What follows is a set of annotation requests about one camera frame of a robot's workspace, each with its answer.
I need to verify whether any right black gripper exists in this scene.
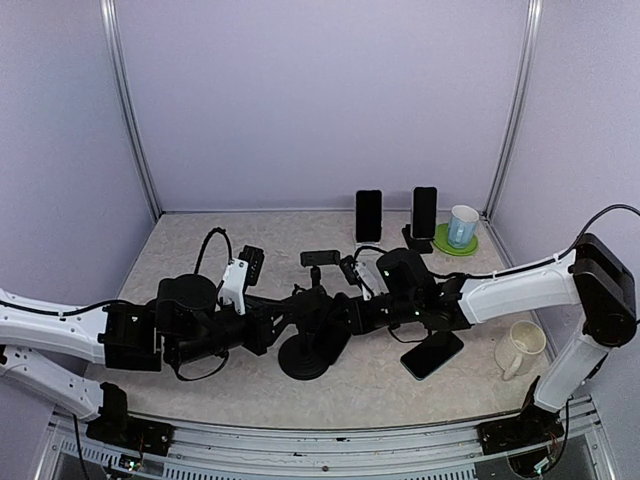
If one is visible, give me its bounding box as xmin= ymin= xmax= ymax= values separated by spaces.
xmin=328 ymin=294 xmax=420 ymax=337

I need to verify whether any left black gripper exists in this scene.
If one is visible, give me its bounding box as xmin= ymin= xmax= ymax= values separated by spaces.
xmin=170 ymin=294 xmax=297 ymax=366

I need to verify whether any teal phone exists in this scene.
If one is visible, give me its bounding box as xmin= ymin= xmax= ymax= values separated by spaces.
xmin=400 ymin=332 xmax=464 ymax=381

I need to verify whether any white folding phone stand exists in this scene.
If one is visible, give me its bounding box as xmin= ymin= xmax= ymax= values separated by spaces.
xmin=355 ymin=242 xmax=382 ymax=249

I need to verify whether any black folding phone stand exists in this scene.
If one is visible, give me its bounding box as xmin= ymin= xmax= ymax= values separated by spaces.
xmin=401 ymin=224 xmax=433 ymax=254

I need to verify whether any blue phone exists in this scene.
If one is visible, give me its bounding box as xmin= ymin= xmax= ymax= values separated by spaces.
xmin=312 ymin=293 xmax=351 ymax=366

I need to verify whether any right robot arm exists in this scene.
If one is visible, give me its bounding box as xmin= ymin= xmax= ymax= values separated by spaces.
xmin=346 ymin=233 xmax=638 ymax=444

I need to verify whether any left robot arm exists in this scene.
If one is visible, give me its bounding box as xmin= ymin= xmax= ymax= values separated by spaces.
xmin=1 ymin=274 xmax=324 ymax=445

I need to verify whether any green saucer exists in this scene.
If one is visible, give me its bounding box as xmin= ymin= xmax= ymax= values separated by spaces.
xmin=433 ymin=223 xmax=479 ymax=257

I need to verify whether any light blue mug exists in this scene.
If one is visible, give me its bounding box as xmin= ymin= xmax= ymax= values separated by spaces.
xmin=447 ymin=205 xmax=480 ymax=249

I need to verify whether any cream ceramic mug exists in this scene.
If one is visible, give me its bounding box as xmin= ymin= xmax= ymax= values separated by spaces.
xmin=494 ymin=321 xmax=547 ymax=381

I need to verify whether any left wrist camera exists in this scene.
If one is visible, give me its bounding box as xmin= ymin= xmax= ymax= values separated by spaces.
xmin=217 ymin=245 xmax=265 ymax=315

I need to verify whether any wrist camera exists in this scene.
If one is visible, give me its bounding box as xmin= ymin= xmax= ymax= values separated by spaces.
xmin=339 ymin=255 xmax=383 ymax=301
xmin=217 ymin=245 xmax=265 ymax=315

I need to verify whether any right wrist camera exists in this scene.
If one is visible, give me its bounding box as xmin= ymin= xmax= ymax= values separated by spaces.
xmin=339 ymin=255 xmax=383 ymax=301

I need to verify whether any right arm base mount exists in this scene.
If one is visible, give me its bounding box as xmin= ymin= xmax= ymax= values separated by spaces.
xmin=476 ymin=376 xmax=565 ymax=455

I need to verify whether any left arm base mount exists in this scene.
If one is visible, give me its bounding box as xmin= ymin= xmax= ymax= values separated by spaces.
xmin=86 ymin=382 xmax=175 ymax=456

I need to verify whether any right aluminium frame post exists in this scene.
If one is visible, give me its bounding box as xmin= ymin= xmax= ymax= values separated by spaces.
xmin=480 ymin=0 xmax=544 ymax=219

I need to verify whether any aluminium frame post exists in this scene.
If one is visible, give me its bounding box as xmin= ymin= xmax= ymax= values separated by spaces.
xmin=480 ymin=0 xmax=544 ymax=219
xmin=100 ymin=0 xmax=163 ymax=222

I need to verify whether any left aluminium frame post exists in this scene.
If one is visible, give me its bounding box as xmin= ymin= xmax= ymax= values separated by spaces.
xmin=100 ymin=0 xmax=163 ymax=222

